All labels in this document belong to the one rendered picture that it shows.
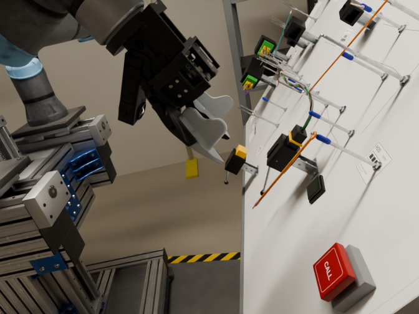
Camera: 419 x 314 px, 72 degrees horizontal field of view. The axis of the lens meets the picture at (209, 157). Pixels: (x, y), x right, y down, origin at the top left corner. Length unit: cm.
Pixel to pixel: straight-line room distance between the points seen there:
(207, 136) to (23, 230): 60
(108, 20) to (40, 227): 59
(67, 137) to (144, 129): 188
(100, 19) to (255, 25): 259
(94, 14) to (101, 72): 264
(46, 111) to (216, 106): 91
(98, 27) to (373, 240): 40
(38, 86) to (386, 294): 119
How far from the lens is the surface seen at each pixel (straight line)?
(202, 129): 38
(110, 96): 305
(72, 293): 140
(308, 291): 48
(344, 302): 40
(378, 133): 50
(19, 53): 46
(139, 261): 181
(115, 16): 37
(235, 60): 144
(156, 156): 320
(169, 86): 38
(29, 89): 126
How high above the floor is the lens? 141
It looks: 27 degrees down
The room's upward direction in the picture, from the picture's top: 13 degrees counter-clockwise
